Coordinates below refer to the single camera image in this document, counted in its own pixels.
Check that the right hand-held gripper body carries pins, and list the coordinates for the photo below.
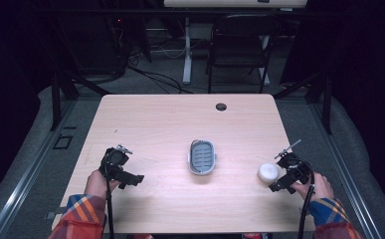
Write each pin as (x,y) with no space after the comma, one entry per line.
(292,166)

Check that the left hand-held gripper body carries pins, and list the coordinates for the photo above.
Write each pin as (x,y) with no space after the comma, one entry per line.
(114,161)

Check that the grey oval soap dish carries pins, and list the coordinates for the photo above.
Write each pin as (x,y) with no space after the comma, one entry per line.
(202,161)

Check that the person's right hand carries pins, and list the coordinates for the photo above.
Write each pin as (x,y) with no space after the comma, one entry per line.
(316,188)

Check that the person's left hand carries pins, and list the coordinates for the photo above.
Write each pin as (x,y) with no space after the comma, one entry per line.
(97,185)

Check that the red object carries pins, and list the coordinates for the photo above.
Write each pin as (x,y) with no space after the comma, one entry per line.
(251,236)

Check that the black table grommet hole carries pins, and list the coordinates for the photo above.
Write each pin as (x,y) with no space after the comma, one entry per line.
(221,107)

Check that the black folding chair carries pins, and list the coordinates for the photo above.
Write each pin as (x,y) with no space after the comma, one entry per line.
(241,49)

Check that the white desk leg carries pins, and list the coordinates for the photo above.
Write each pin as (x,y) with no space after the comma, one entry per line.
(187,53)

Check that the white desk top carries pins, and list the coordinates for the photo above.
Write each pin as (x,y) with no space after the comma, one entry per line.
(234,3)

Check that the aluminium floor rail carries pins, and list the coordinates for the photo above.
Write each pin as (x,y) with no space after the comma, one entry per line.
(24,179)
(344,172)

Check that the black metal frame stand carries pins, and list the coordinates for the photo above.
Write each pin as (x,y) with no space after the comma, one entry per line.
(324,99)
(56,99)

